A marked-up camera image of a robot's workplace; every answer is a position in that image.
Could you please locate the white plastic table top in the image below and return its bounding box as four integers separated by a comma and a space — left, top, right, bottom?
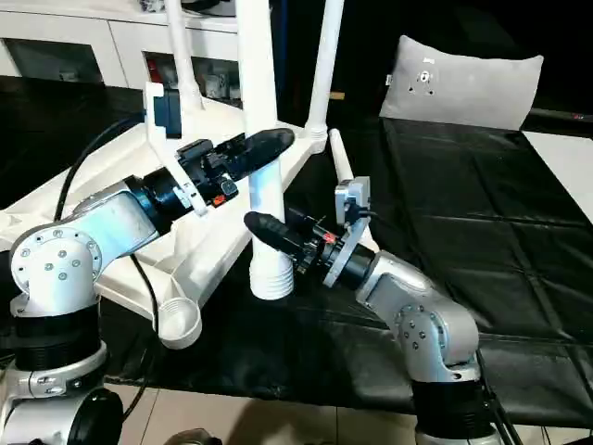
0, 91, 329, 352

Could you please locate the white plastic table leg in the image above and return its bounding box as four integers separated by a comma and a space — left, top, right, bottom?
163, 0, 206, 111
302, 0, 347, 141
326, 127, 377, 251
234, 0, 297, 302

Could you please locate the black table mat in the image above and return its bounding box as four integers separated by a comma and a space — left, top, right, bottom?
0, 73, 593, 418

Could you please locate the white glass-door cabinet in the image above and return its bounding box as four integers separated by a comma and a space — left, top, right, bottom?
0, 0, 249, 102

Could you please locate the grey pillow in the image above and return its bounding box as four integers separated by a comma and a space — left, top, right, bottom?
377, 33, 547, 133

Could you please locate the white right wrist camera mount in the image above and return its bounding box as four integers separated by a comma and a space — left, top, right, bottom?
321, 174, 373, 289

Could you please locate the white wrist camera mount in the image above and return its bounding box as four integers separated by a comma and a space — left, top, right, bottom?
321, 174, 373, 289
142, 81, 210, 219

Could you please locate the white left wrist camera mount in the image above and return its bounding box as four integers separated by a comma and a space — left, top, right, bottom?
142, 81, 210, 219

